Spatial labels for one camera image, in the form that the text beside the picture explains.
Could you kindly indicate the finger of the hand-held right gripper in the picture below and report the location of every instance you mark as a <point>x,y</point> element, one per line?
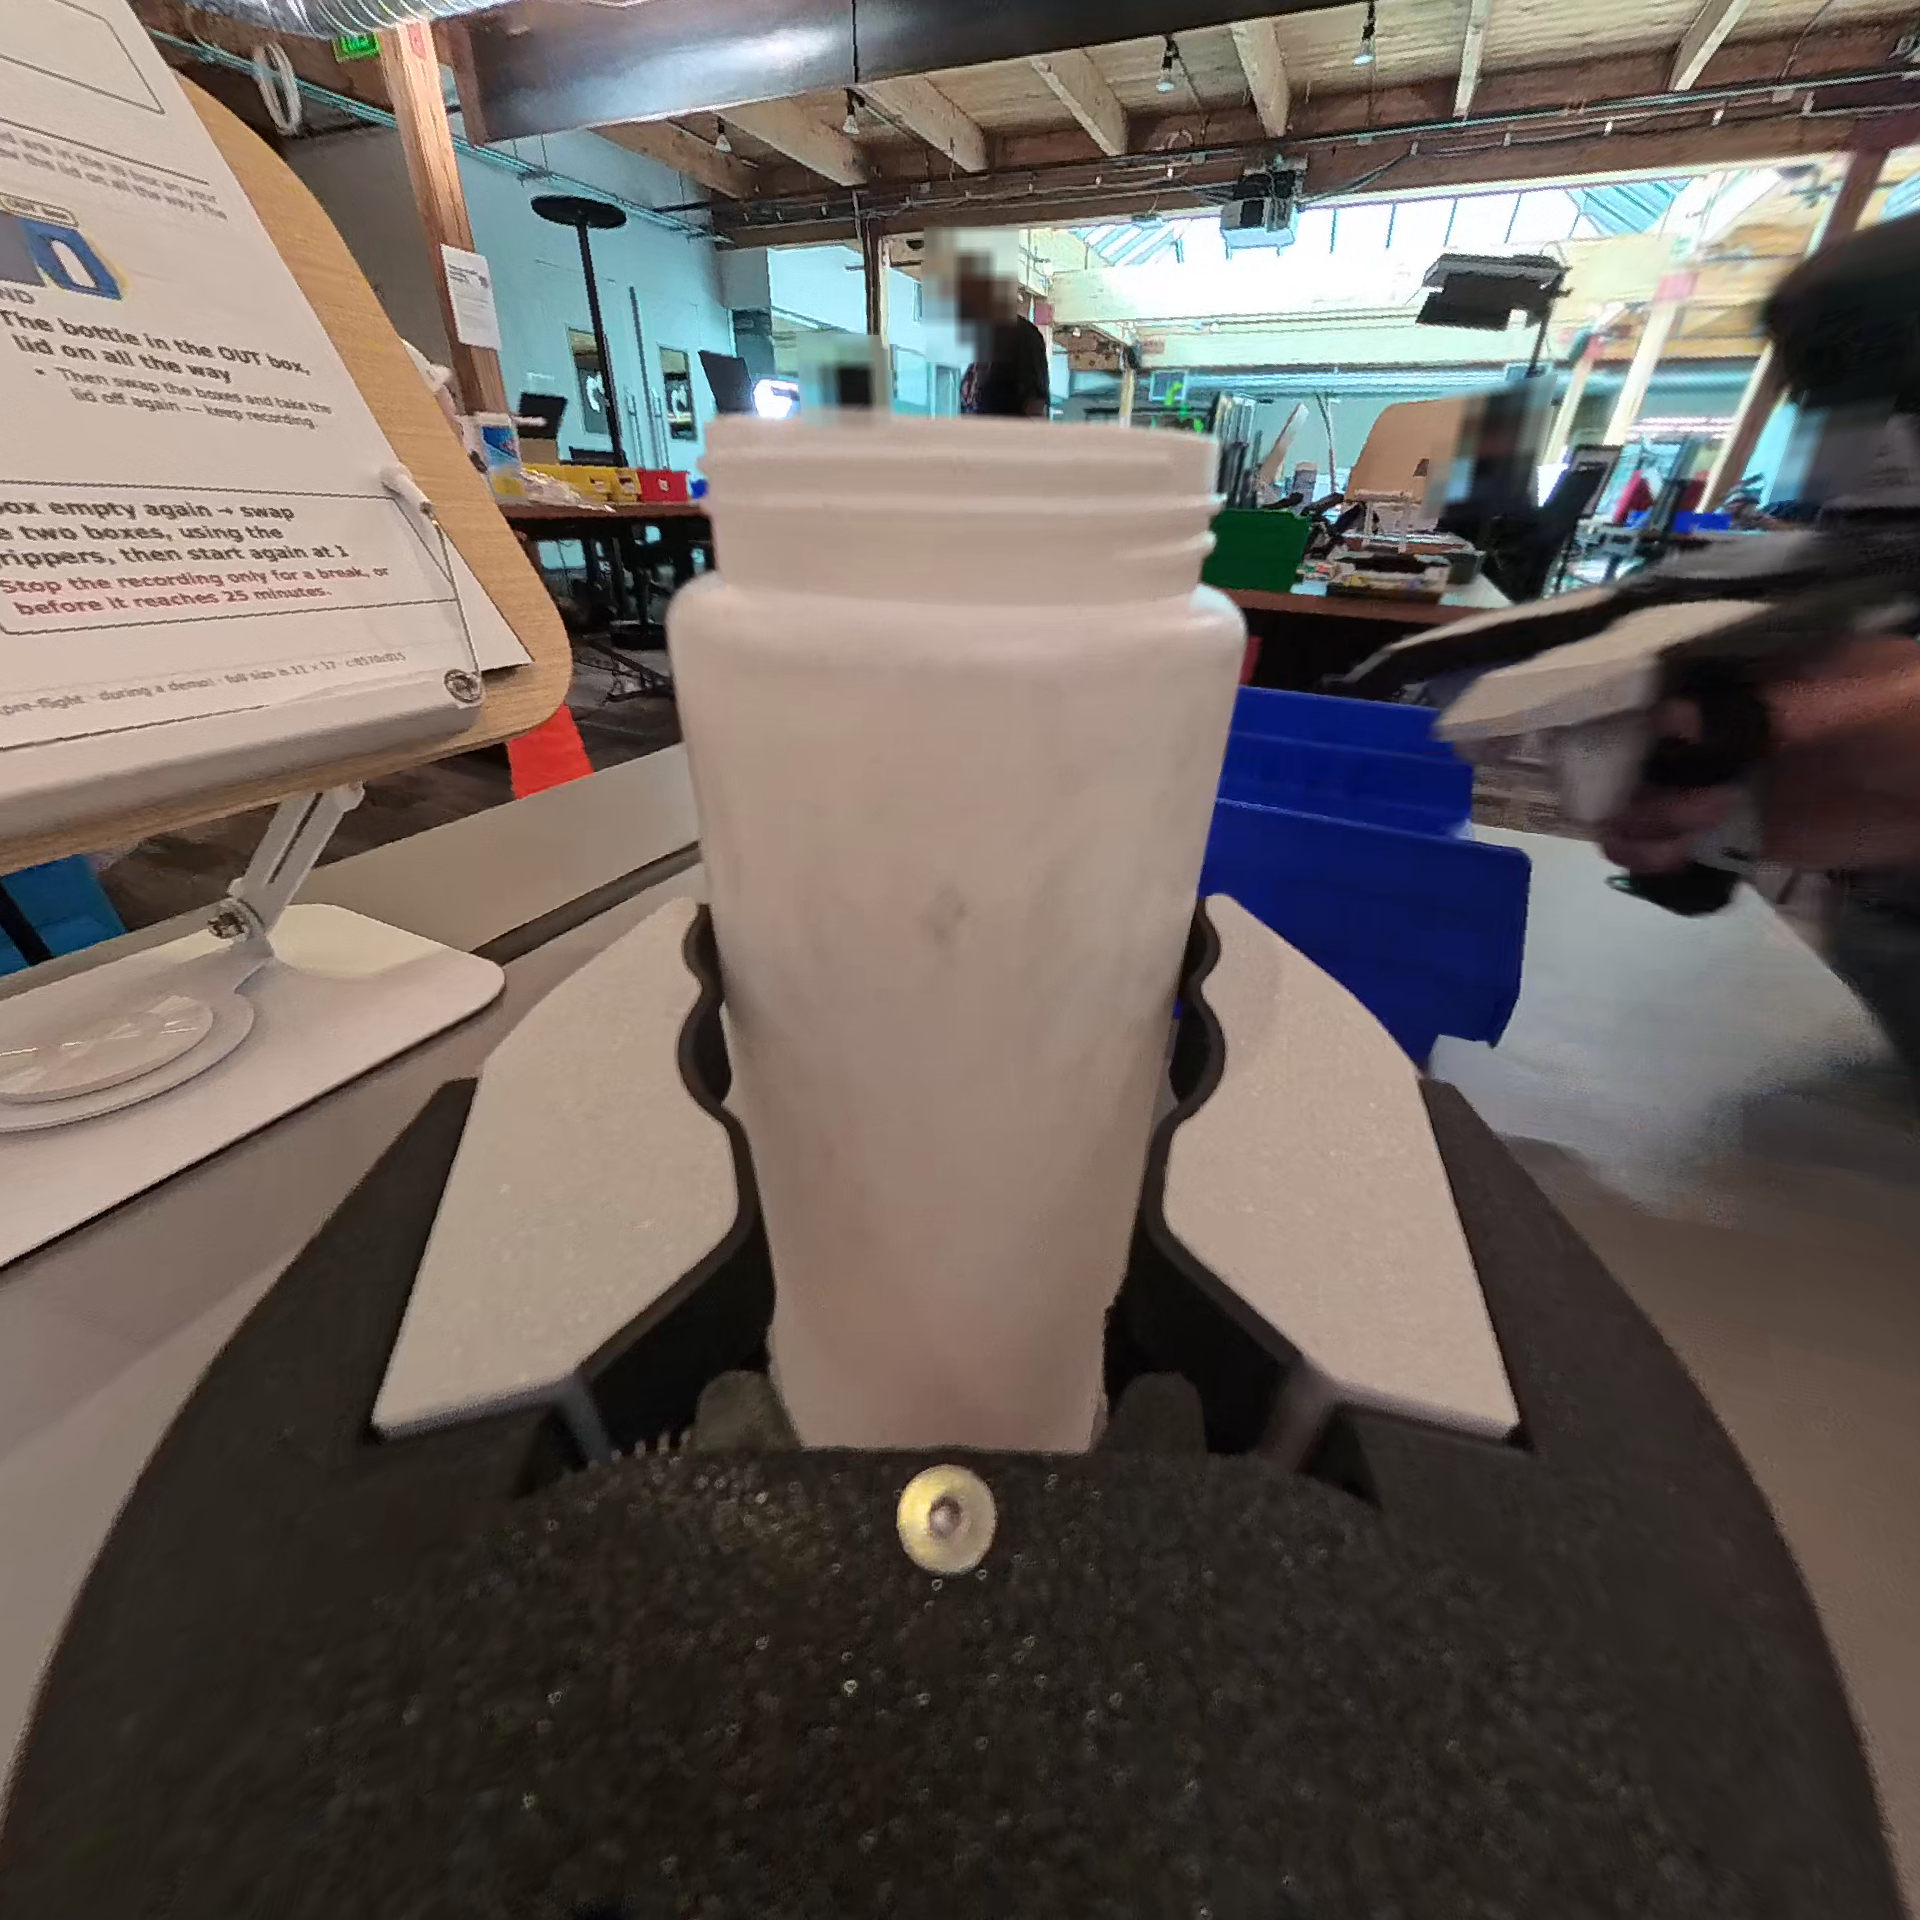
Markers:
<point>1575,608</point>
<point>1560,691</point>

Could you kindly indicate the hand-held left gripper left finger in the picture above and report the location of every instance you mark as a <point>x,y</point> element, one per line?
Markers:
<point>585,1185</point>

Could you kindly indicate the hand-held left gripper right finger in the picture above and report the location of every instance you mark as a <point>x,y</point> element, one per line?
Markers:
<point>1319,1201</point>

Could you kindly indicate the blue plastic bin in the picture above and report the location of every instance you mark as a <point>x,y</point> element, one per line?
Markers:
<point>1349,902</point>

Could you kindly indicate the white plastic bottle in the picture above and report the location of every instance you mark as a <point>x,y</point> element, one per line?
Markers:
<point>944,902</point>

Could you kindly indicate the person's right hand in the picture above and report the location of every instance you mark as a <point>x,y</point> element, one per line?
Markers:
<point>1829,780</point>

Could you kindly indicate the wooden desk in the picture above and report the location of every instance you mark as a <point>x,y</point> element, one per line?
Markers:
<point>1349,608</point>

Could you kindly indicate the green plastic bin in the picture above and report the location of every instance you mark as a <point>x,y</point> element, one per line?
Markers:
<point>1254,552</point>

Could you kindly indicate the orange traffic cone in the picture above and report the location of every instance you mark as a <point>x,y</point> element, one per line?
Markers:
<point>546,756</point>

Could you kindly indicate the wooden clipboard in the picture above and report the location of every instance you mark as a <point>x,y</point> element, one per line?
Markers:
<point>394,369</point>

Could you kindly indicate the black floor lamp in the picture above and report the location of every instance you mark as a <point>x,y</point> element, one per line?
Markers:
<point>600,330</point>

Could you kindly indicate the instruction sheet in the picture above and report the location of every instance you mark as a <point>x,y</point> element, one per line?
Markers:
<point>149,375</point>

